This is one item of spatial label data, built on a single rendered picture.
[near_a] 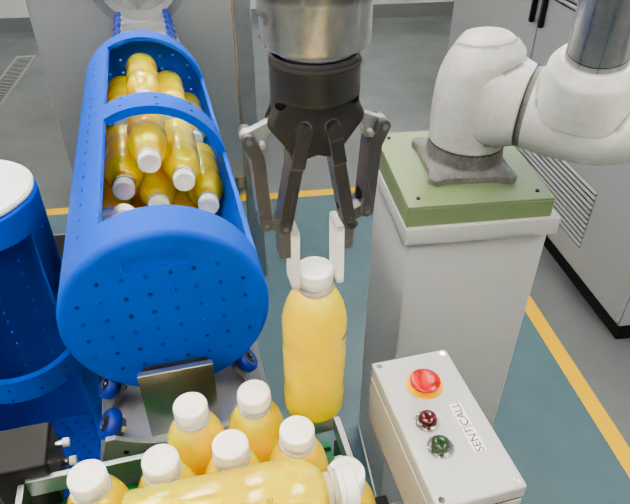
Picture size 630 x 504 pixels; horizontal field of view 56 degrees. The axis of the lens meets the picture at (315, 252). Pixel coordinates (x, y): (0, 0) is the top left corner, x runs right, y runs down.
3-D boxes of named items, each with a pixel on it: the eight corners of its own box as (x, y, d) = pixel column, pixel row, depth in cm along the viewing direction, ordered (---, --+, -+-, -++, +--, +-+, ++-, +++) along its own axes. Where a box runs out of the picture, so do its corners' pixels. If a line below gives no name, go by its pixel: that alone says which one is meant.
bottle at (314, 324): (275, 412, 72) (269, 293, 61) (299, 371, 77) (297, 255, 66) (330, 431, 70) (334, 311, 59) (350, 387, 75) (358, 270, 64)
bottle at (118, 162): (143, 127, 121) (146, 171, 107) (139, 158, 125) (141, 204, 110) (107, 121, 119) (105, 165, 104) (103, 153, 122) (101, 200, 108)
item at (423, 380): (432, 371, 73) (433, 364, 73) (444, 393, 71) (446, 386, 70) (404, 376, 73) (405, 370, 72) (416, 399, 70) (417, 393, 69)
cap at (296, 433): (307, 422, 69) (307, 412, 68) (319, 450, 66) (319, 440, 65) (275, 432, 68) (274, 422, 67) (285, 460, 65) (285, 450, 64)
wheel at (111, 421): (123, 403, 85) (110, 399, 84) (124, 428, 82) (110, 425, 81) (108, 423, 87) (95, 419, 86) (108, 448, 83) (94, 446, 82)
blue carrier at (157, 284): (210, 131, 161) (195, 23, 144) (276, 367, 93) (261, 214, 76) (101, 146, 156) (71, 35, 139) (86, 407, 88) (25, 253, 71)
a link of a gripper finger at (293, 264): (300, 233, 56) (292, 234, 56) (300, 290, 60) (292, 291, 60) (293, 216, 58) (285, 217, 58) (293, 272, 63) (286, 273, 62)
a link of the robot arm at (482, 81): (443, 113, 132) (460, 11, 118) (525, 134, 125) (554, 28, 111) (414, 144, 121) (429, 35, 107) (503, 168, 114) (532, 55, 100)
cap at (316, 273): (289, 289, 62) (289, 275, 60) (304, 268, 64) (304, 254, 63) (325, 299, 60) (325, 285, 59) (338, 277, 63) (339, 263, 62)
